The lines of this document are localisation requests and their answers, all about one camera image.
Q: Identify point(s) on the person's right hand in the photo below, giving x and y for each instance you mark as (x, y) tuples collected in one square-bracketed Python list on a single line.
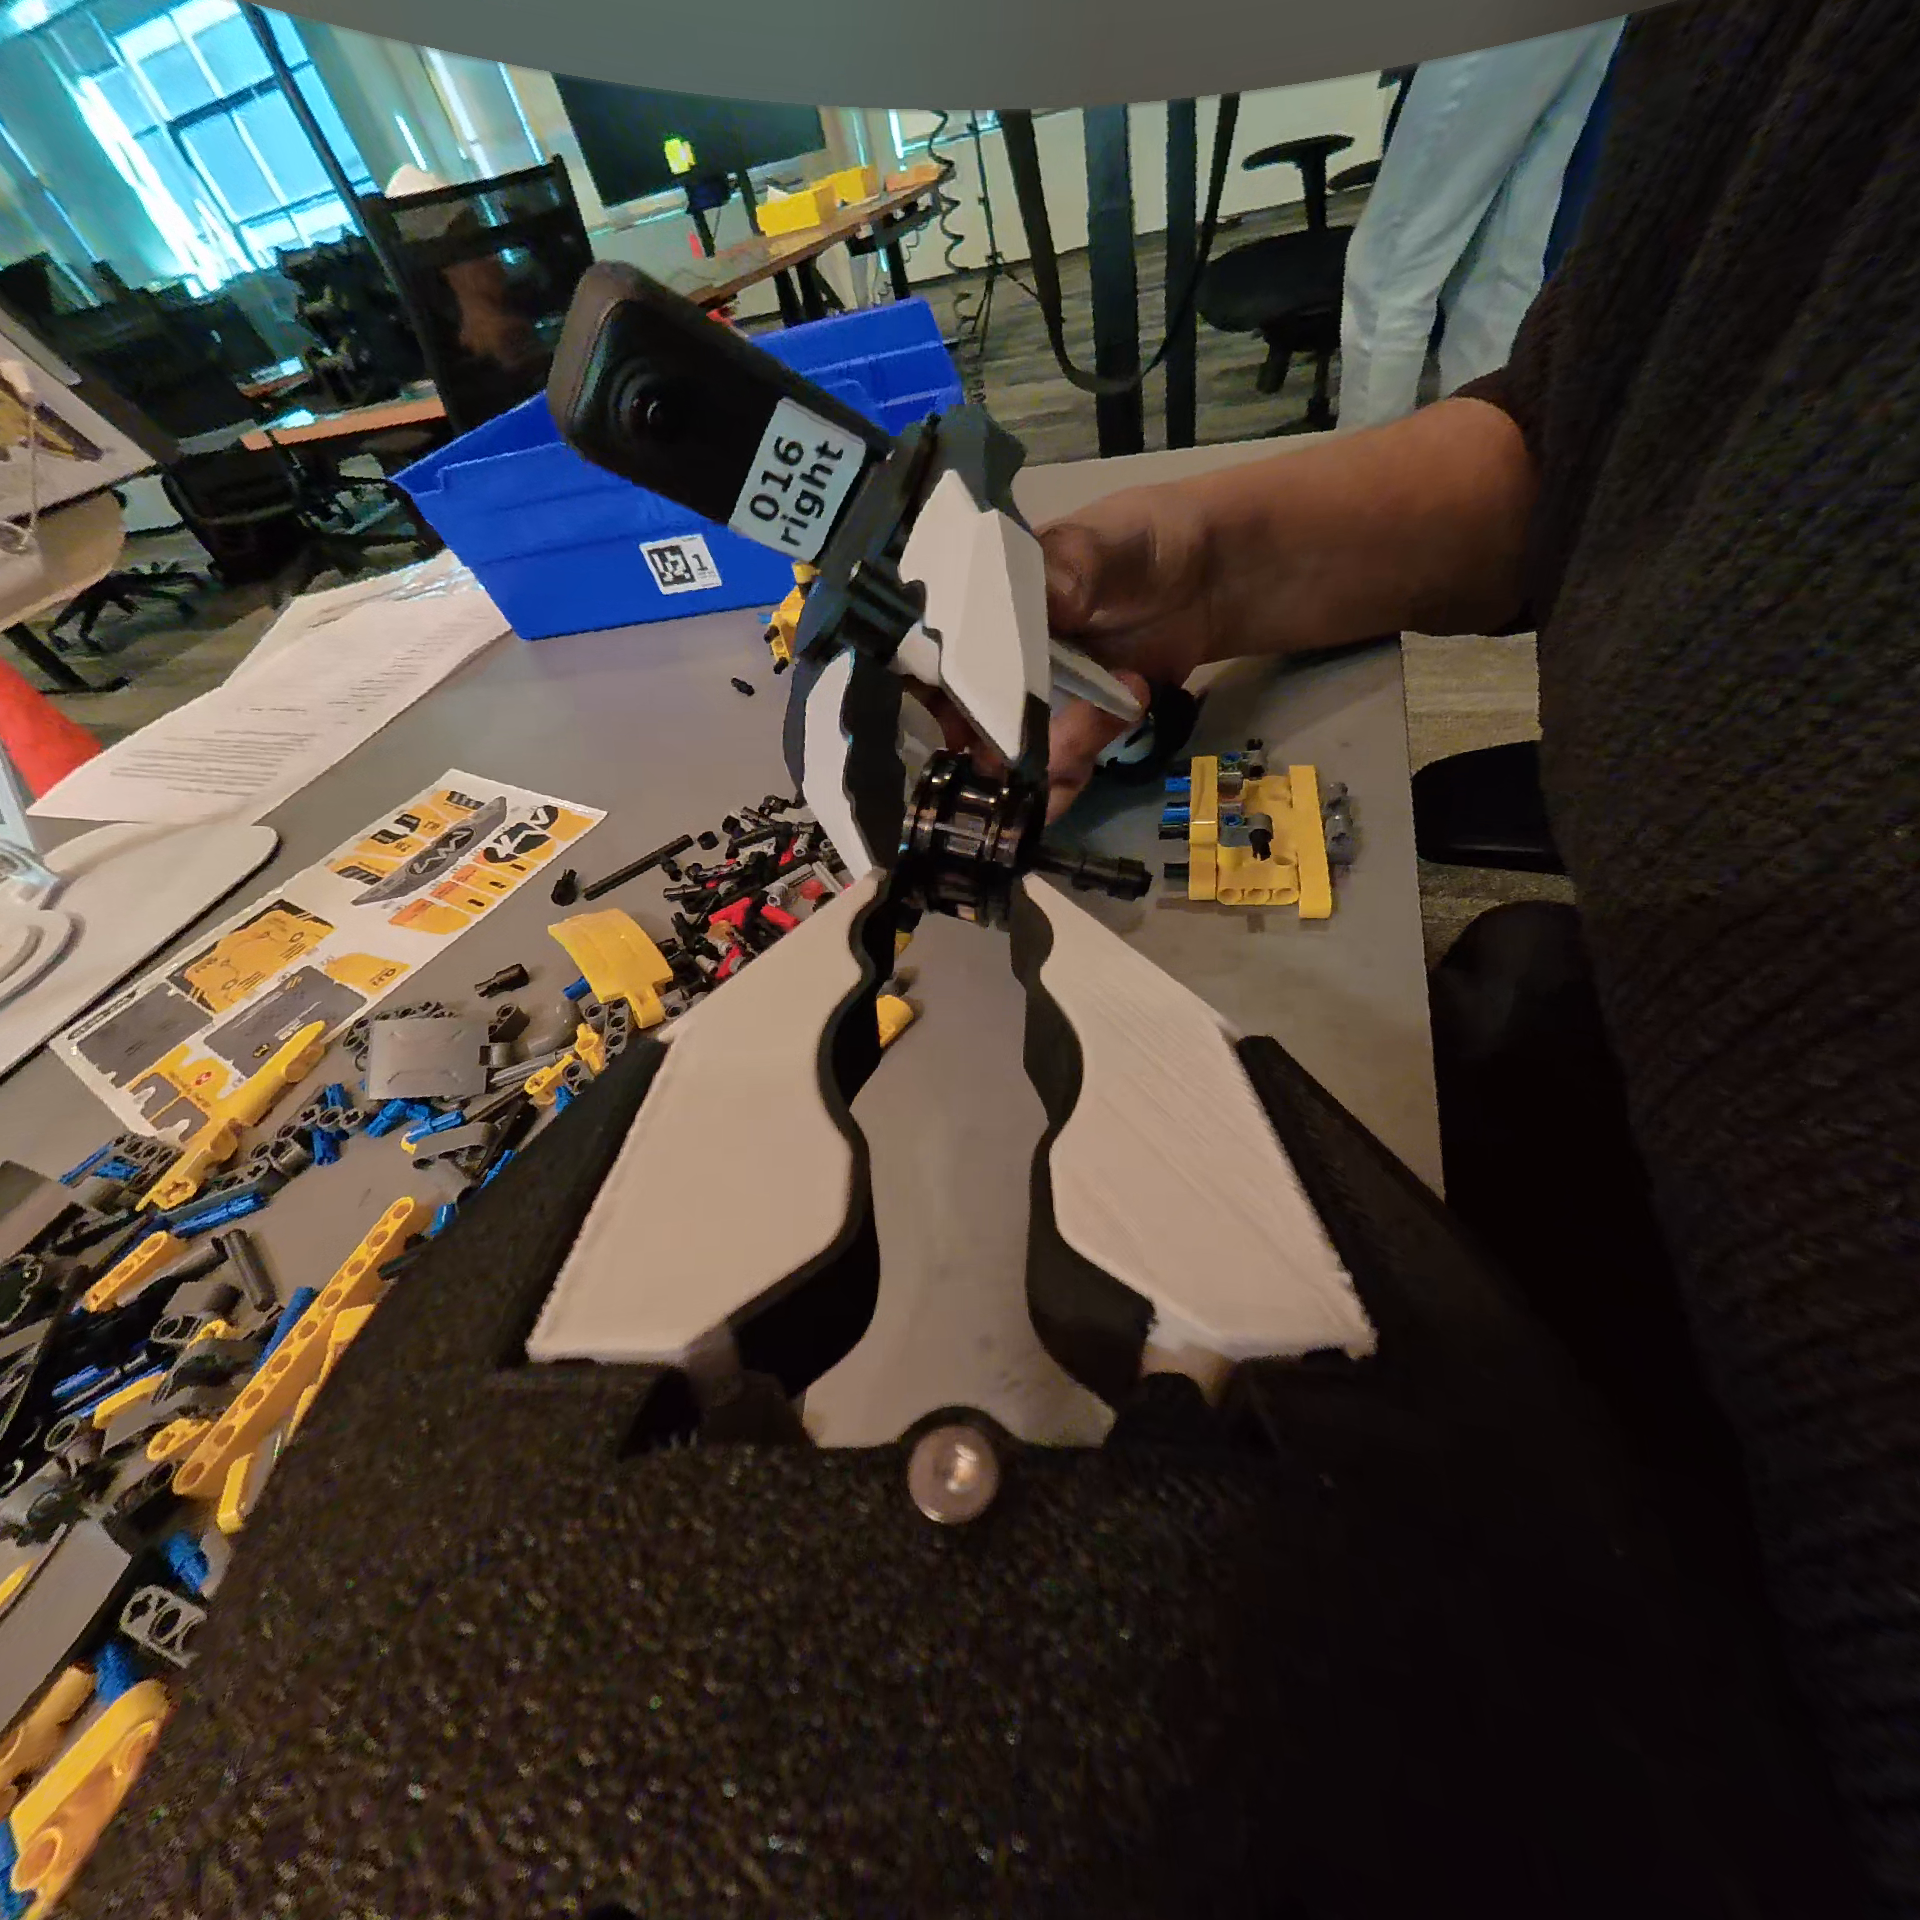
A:
[(1141, 587)]

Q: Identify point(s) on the black toy axle pin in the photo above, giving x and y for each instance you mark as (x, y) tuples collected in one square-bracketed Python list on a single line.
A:
[(1096, 871)]

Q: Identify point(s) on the black office chair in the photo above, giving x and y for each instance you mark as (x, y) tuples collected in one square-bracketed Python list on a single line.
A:
[(1289, 271)]

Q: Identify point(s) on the person's black knit sweater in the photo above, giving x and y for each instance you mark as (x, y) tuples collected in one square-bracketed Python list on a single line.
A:
[(1724, 751)]

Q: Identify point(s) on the long black toy axle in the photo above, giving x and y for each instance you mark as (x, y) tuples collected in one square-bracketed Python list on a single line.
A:
[(639, 867)]

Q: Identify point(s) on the yellow grey sticker sheet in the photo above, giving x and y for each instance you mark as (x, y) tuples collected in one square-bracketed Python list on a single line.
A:
[(225, 1005)]

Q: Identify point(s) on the yellow bin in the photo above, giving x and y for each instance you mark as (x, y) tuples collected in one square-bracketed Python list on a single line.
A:
[(818, 202)]

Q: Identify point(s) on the orange cone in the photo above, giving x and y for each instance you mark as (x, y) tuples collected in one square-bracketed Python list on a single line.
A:
[(38, 734)]

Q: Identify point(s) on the yellow printed sticker sheet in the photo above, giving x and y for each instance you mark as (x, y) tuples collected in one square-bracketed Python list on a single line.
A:
[(450, 857)]

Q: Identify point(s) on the wooden desk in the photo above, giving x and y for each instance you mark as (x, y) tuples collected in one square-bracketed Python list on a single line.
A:
[(810, 259)]

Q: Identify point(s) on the person's right forearm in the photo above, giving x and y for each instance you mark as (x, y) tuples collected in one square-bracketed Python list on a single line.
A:
[(1382, 524)]

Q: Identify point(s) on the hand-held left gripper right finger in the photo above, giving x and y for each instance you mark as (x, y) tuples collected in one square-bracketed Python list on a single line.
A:
[(1200, 1186)]

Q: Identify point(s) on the white paper sheet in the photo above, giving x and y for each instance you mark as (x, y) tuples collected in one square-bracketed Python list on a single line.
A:
[(284, 691)]

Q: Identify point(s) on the pile of toy building pieces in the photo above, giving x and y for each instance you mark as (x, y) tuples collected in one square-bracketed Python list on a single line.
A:
[(240, 1109)]

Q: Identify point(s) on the grey toy panel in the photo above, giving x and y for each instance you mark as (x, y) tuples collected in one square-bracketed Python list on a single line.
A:
[(422, 1051)]

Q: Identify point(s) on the black desk frame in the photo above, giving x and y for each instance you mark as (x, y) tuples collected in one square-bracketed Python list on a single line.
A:
[(1109, 254)]

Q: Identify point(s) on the black mesh chair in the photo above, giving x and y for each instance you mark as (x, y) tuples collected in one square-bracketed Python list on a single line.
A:
[(481, 284)]

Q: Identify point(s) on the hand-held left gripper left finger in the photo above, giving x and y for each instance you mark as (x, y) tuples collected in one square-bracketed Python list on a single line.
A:
[(704, 1186)]

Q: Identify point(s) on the dark monitor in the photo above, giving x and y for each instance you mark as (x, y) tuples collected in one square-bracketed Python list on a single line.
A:
[(692, 130)]

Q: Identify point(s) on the blue plastic bin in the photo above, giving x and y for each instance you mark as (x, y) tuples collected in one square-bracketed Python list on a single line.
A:
[(600, 510)]

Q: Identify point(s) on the yellow toy panel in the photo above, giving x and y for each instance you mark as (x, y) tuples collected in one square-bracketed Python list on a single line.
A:
[(609, 954)]

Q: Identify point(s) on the window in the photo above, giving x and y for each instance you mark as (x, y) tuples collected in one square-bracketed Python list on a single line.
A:
[(165, 137)]

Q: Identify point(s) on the white rounded board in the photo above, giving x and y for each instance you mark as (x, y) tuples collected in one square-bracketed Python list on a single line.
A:
[(120, 902)]

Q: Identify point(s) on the yellow grey toy block assembly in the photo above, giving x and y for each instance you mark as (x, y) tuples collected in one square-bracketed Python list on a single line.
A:
[(1253, 841)]

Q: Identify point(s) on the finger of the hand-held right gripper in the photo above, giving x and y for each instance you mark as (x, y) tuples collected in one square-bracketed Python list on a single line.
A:
[(822, 757), (974, 593)]

